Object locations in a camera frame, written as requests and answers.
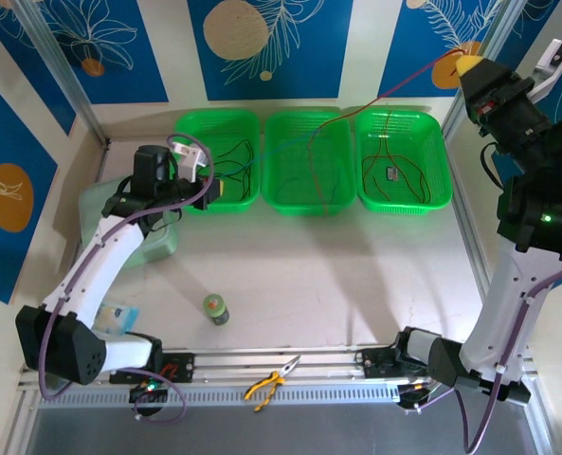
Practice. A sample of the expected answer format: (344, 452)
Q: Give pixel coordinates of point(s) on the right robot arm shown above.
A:
(503, 308)

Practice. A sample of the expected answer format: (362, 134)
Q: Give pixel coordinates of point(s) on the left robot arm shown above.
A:
(91, 265)

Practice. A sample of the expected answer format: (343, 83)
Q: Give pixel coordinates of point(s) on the green plastic mesh basket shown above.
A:
(214, 128)
(413, 132)
(290, 128)

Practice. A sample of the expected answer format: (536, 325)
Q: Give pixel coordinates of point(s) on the pale green plastic lid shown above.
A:
(157, 246)

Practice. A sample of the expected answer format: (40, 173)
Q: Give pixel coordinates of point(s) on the small green jar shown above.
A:
(215, 308)

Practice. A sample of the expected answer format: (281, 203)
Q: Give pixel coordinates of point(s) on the small black label tag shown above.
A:
(393, 174)

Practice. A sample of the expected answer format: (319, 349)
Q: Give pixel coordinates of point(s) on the blue wipes packet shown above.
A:
(117, 317)

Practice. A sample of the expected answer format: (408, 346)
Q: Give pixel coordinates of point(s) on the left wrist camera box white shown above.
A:
(188, 154)

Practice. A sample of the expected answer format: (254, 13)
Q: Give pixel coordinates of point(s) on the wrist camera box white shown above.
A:
(188, 154)
(553, 61)

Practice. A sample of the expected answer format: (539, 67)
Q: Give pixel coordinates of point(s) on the aluminium frame post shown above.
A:
(451, 128)
(58, 61)

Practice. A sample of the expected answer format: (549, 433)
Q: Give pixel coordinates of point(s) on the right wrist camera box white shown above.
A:
(553, 61)

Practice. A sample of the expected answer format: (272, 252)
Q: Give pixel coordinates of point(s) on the aluminium extrusion rail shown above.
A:
(233, 365)

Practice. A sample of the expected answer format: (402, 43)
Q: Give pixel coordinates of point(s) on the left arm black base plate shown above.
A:
(183, 367)

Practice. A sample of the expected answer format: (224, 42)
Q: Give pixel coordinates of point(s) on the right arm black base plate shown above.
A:
(375, 365)

